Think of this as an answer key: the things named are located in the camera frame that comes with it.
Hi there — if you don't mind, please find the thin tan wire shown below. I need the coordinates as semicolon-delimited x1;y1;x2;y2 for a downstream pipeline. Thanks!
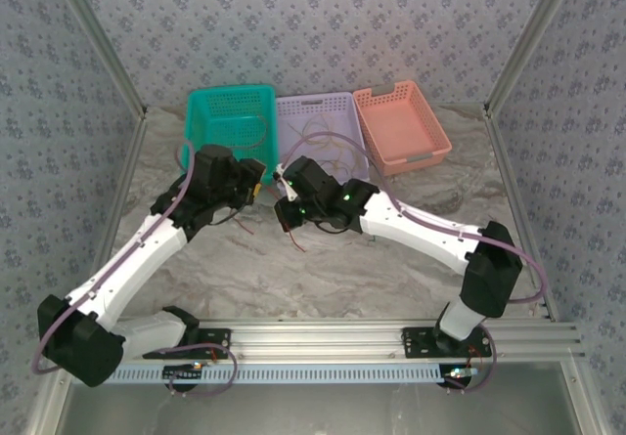
292;131;369;172
286;114;338;149

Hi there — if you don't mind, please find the purple plastic basket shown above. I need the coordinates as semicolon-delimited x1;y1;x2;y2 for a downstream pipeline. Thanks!
275;91;372;196

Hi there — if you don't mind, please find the pink plastic basket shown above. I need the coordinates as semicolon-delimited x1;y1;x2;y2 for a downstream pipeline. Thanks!
351;80;453;178

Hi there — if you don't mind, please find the teal plastic basket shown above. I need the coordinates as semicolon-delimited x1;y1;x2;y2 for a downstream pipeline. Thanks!
179;84;281;187

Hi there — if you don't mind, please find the small black circuit board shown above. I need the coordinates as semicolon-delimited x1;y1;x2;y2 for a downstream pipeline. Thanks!
162;362;205;393
441;364;479;393

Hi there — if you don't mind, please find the grey metal panel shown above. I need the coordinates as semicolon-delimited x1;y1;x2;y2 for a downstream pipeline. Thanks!
26;359;610;435

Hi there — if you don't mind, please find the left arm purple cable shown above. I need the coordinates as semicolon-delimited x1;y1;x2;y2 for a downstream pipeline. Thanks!
31;141;240;399

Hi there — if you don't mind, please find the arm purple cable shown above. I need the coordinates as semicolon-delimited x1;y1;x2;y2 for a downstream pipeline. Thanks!
31;141;240;399
279;131;548;393

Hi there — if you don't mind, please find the right gripper thin black cable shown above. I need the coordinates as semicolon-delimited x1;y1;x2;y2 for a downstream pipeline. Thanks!
312;207;354;235

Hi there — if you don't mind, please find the gripper thin black cable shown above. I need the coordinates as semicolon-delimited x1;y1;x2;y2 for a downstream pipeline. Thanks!
312;207;354;235
208;208;245;227

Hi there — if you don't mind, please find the left gripper thin black cable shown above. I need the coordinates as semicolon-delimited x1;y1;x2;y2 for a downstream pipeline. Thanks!
208;208;245;227

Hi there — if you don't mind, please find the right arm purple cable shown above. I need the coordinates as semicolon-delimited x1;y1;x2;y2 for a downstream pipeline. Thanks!
279;131;548;393

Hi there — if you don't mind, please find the aluminium table edge rail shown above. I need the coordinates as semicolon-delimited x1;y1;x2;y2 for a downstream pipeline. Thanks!
90;109;151;280
482;105;557;319

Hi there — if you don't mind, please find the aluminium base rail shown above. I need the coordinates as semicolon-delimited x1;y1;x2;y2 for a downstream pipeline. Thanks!
195;320;587;361

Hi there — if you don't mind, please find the left black mount plate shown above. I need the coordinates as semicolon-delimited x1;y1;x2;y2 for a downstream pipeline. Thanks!
141;326;233;361

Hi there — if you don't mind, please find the black mount plate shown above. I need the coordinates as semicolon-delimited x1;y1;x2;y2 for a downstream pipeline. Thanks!
401;326;493;361
141;326;233;361

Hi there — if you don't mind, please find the light blue slotted cable duct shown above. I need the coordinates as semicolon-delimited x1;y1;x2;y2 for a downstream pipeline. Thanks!
71;363;445;386

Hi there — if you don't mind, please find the right black mount plate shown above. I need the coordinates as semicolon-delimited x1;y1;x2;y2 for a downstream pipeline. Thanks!
401;326;493;361

